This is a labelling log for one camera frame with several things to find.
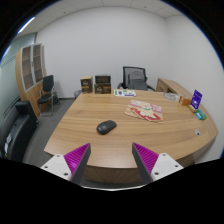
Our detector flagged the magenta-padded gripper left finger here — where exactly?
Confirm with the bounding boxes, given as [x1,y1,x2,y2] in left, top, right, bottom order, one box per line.
[40,142,92,185]

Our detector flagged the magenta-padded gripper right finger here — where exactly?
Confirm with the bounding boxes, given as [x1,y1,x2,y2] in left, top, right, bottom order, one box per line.
[131,142,184,185]

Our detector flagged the black computer mouse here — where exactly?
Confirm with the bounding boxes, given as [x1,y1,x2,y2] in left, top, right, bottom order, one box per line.
[96,119,118,136]

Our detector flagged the cartoon-print mouse pad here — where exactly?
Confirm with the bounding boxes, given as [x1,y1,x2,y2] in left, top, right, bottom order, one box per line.
[124,99,164,123]

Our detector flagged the black sofa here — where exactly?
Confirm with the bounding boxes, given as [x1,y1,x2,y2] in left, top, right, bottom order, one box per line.
[0,99,38,163]

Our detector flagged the small green box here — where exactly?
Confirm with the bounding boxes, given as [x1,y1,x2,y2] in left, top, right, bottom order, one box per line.
[194,109,208,121]

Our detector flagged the small orange box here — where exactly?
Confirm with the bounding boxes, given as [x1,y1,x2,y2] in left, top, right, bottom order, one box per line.
[178,95,193,107]

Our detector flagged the round grey disc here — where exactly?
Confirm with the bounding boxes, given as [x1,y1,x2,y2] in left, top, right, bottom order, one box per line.
[162,92,181,102]

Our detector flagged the grey waste bin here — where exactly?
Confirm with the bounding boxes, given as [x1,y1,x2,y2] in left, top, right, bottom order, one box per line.
[73,89,83,100]

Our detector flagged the purple standing card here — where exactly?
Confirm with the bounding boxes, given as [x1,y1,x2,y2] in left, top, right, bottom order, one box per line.
[190,89,203,110]

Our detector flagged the wooden side desk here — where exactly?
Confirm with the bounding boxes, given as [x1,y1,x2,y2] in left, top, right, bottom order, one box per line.
[155,77,194,101]

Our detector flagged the black visitor chair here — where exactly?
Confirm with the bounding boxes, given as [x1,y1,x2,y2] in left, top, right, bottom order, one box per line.
[36,74,60,117]

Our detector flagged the white printed paper sheet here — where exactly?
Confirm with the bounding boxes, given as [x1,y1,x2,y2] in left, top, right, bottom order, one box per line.
[113,88,137,98]

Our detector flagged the wooden shelf cabinet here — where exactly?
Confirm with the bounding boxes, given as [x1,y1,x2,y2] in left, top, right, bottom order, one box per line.
[14,43,48,118]

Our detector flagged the tall brown cardboard box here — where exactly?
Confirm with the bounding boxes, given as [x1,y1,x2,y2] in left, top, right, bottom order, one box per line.
[80,76,94,95]

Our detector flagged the wide brown cardboard box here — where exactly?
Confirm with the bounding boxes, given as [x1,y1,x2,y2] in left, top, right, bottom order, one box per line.
[94,83,112,95]

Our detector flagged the grey mesh office chair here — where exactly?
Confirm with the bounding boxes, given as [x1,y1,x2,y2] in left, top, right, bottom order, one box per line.
[116,66,156,92]

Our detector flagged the black cardboard box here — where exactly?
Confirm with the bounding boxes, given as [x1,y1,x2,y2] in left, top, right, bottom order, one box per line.
[94,74,112,85]

